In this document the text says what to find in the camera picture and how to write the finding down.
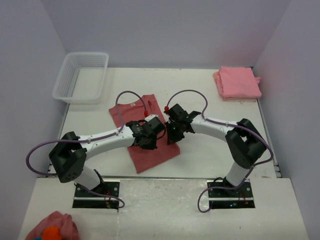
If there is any red polo t shirt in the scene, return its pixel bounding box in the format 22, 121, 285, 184
118, 94, 180, 174

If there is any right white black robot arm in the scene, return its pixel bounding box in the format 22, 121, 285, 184
164, 104, 267, 187

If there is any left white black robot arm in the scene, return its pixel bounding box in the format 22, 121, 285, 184
49, 116, 166, 190

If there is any folded peach t shirt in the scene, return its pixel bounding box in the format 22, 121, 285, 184
212, 71, 262, 101

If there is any folded pink t shirt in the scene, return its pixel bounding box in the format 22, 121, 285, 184
216, 65, 262, 99

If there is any white plastic basket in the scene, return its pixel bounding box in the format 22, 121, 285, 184
52, 52, 109, 105

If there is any crumpled red cloth pile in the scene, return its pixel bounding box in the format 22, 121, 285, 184
25, 211, 81, 240

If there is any orange blue toy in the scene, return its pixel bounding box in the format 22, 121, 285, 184
41, 226, 63, 240

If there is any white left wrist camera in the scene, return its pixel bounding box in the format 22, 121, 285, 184
143, 110, 159, 121

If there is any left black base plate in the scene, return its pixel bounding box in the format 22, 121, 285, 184
72, 181, 120, 210

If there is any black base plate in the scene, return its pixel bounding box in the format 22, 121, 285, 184
208, 180, 256, 210
72, 181, 120, 210

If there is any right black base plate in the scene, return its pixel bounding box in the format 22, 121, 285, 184
208, 180, 256, 210

